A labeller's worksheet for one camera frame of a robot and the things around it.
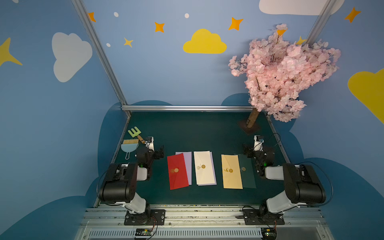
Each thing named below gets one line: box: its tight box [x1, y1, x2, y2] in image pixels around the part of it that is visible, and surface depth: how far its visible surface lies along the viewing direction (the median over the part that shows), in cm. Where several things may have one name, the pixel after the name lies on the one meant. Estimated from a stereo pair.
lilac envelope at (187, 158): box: [175, 151, 192, 186], surface depth 96 cm
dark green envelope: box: [238, 154, 257, 189], surface depth 92 cm
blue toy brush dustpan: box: [121, 139, 140, 160], surface depth 105 cm
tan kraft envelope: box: [221, 154, 243, 190], surface depth 93 cm
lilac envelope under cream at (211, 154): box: [197, 151, 217, 186], surface depth 92 cm
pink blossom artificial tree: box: [229, 23, 341, 128], surface depth 73 cm
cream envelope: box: [193, 150, 216, 185], surface depth 93 cm
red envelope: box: [167, 153, 189, 190], surface depth 92 cm
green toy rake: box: [128, 126, 146, 144], surface depth 110 cm
